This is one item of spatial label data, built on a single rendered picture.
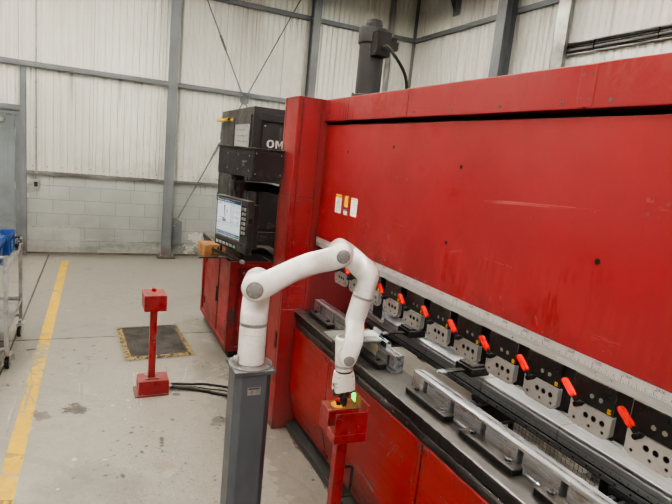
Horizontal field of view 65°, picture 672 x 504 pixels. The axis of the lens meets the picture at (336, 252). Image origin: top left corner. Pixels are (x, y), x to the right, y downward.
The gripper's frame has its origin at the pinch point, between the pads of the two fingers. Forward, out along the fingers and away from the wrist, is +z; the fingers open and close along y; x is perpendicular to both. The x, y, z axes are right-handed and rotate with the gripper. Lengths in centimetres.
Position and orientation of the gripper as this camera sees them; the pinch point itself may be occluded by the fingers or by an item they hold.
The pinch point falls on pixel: (343, 401)
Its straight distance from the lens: 249.6
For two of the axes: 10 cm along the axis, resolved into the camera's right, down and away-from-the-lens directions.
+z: -0.2, 9.8, 2.0
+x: 3.6, 2.0, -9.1
